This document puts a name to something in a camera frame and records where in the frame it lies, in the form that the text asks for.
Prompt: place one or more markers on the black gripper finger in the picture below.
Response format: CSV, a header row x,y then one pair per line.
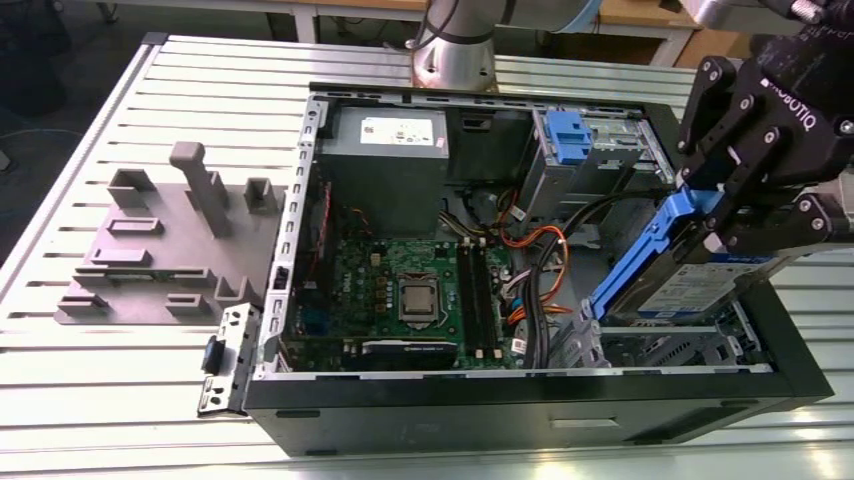
x,y
760,230
703,115

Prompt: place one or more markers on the hard disk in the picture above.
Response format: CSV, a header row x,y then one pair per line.
x,y
694,290

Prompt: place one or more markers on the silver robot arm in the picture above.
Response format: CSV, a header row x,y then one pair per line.
x,y
460,60

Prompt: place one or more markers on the brown wooden cabinet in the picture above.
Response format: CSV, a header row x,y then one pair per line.
x,y
727,45

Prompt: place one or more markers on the metal drive cage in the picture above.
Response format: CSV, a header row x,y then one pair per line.
x,y
600,170

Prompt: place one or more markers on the blue drive latch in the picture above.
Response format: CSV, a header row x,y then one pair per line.
x,y
567,140

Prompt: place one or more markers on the black RAM slot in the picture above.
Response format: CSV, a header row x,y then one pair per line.
x,y
488,305
470,300

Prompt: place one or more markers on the grey power supply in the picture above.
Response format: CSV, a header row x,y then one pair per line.
x,y
380,190

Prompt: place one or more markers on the green motherboard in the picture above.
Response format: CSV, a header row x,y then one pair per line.
x,y
407,255

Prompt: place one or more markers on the silver CPU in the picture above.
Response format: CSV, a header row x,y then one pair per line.
x,y
419,299

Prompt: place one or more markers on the CPU socket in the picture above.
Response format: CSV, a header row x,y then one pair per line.
x,y
420,316

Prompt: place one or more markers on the black graphics card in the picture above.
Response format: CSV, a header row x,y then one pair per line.
x,y
400,352

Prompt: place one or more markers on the black PC case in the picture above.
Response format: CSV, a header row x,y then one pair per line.
x,y
400,415

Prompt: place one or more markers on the grey parts rack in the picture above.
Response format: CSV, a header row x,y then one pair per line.
x,y
173,250

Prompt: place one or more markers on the black blue latch knob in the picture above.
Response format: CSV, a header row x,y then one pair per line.
x,y
213,355

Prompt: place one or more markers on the green RAM stick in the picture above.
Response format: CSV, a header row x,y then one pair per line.
x,y
143,275

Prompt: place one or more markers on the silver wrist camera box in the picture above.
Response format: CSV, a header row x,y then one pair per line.
x,y
842,200
710,10

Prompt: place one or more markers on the wooden desk white frame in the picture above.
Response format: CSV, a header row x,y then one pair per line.
x,y
640,20

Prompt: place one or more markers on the metal case bracket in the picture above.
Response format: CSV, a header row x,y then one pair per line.
x,y
233,320

